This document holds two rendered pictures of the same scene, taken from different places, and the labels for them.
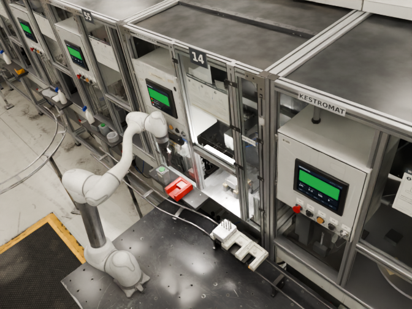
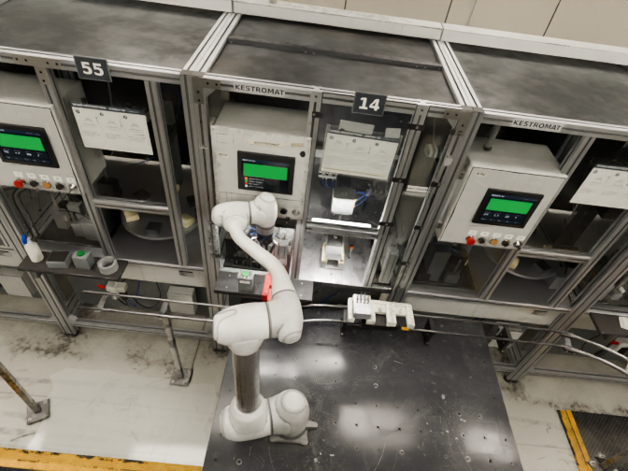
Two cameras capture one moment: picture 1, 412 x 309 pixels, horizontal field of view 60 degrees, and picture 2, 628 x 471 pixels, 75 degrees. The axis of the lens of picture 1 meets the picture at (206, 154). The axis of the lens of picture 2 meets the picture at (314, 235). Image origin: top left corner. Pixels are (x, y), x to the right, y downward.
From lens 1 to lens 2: 150 cm
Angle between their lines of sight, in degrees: 39
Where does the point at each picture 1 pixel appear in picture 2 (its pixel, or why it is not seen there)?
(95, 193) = (296, 322)
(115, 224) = (125, 395)
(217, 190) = (315, 271)
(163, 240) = (281, 359)
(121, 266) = (303, 408)
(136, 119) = (239, 212)
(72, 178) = (243, 321)
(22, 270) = not seen: outside the picture
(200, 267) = (346, 361)
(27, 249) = not seen: outside the picture
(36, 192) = not seen: outside the picture
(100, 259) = (264, 421)
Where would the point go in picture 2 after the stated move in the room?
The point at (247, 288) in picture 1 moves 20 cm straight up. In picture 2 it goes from (403, 351) to (412, 333)
